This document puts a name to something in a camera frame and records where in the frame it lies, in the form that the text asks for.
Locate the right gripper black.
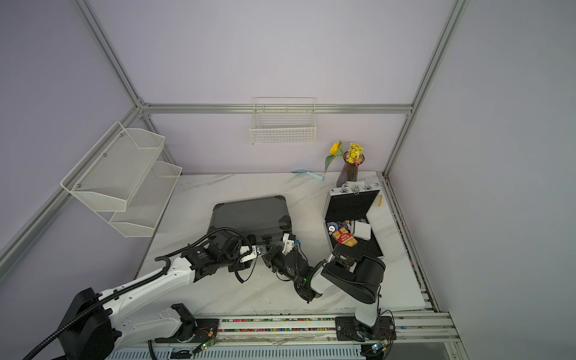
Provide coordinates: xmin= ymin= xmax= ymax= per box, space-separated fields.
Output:
xmin=259 ymin=243 xmax=302 ymax=284

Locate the dark grey poker case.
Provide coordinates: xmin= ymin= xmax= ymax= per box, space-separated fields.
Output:
xmin=208 ymin=195 xmax=293 ymax=245

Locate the silver aluminium poker case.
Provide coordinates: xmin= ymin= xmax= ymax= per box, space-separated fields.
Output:
xmin=323 ymin=181 xmax=384 ymax=258

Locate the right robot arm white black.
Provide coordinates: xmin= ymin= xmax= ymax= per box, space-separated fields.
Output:
xmin=263 ymin=244 xmax=386 ymax=338

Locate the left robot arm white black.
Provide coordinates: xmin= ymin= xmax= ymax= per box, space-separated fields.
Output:
xmin=25 ymin=227 xmax=256 ymax=359

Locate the blue dealer chip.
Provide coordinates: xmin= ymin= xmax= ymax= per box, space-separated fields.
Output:
xmin=326 ymin=222 xmax=340 ymax=233

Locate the red playing card box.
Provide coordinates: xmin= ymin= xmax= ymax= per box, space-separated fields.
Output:
xmin=332 ymin=227 xmax=358 ymax=248

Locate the white card deck box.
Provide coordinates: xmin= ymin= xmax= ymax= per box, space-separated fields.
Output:
xmin=350 ymin=220 xmax=372 ymax=241

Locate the light blue plastic tool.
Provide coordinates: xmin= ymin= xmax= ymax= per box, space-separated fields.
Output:
xmin=292 ymin=169 xmax=325 ymax=182

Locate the purple glass vase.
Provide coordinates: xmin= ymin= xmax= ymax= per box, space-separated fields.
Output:
xmin=336 ymin=152 xmax=364 ymax=187

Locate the yellow sunflower with leaf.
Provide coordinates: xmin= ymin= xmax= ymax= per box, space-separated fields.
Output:
xmin=324 ymin=140 xmax=343 ymax=173

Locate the yellow flower bunch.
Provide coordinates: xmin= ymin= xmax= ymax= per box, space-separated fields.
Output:
xmin=344 ymin=142 xmax=365 ymax=165

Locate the white mesh two-tier shelf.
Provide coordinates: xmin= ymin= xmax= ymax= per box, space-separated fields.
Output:
xmin=60 ymin=122 xmax=182 ymax=238

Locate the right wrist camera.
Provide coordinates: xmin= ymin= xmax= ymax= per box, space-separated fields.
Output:
xmin=282 ymin=233 xmax=297 ymax=255

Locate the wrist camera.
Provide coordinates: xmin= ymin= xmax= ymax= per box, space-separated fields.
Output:
xmin=238 ymin=245 xmax=267 ymax=263
xmin=282 ymin=233 xmax=297 ymax=255

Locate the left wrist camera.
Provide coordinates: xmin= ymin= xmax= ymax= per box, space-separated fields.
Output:
xmin=238 ymin=245 xmax=267 ymax=263

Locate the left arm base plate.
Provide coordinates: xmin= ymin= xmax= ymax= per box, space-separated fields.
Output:
xmin=178 ymin=318 xmax=220 ymax=344

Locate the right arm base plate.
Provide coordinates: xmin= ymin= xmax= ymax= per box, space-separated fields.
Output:
xmin=334 ymin=316 xmax=397 ymax=342

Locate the white wire wall basket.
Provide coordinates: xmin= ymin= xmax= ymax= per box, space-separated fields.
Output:
xmin=249 ymin=97 xmax=317 ymax=146

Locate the aluminium frame rail structure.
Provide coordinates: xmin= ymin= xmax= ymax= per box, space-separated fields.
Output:
xmin=1 ymin=1 xmax=469 ymax=281

